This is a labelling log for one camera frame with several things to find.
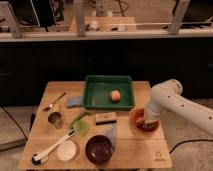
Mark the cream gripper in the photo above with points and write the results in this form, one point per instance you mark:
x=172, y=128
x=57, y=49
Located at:
x=148, y=121

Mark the dark grape bunch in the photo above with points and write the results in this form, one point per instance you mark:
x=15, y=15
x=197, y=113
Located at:
x=145, y=126

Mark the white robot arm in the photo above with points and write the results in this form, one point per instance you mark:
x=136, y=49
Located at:
x=167, y=96

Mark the orange round plate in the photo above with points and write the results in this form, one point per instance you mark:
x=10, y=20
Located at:
x=137, y=115

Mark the blue triangular cloth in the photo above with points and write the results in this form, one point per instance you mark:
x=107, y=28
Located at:
x=111, y=135

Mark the orange peach fruit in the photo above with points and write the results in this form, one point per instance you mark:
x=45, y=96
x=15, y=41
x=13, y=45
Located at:
x=115, y=95

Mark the brown wooden block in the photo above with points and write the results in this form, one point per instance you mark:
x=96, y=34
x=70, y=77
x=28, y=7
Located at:
x=105, y=118

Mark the dark purple bowl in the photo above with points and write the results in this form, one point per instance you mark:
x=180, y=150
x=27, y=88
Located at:
x=98, y=149

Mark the green plastic tray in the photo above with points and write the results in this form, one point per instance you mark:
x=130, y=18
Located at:
x=97, y=91

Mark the green spatula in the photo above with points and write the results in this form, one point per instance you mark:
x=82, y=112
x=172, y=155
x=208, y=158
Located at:
x=79, y=126

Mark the white round lid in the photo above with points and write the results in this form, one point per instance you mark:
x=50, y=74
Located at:
x=66, y=151

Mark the metal cup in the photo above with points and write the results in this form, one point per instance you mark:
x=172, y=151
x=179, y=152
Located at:
x=55, y=117

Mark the gold spoon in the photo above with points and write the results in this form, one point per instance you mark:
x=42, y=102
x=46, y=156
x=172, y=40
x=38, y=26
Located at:
x=48, y=107

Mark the white tongs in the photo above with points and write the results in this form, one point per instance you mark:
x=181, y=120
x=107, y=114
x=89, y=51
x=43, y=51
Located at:
x=37, y=159

